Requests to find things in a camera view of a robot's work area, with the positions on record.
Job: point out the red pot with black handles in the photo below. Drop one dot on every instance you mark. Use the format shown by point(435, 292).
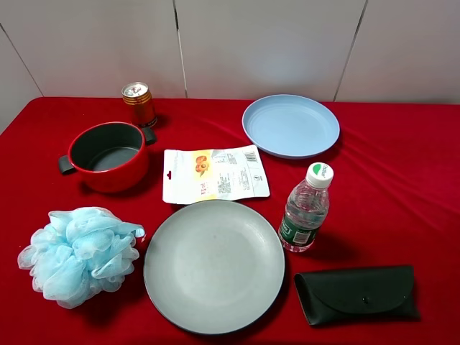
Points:
point(110, 157)

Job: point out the white snack pouch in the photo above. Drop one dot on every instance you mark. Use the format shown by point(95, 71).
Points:
point(208, 174)

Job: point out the clear water bottle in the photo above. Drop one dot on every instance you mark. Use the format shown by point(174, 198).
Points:
point(306, 208)

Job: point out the red velvet tablecloth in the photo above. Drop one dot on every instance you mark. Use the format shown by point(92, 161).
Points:
point(394, 200)

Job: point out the light blue plastic plate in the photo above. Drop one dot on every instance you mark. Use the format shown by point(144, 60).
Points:
point(289, 126)

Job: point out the grey plate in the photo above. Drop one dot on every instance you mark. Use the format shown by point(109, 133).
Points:
point(214, 267)

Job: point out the light blue mesh bath sponge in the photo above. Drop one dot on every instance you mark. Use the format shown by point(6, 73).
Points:
point(79, 254)

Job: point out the black glasses case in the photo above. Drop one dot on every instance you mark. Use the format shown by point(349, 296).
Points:
point(330, 296)

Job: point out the gold and red drink can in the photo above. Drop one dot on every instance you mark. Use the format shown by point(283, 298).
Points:
point(138, 98)

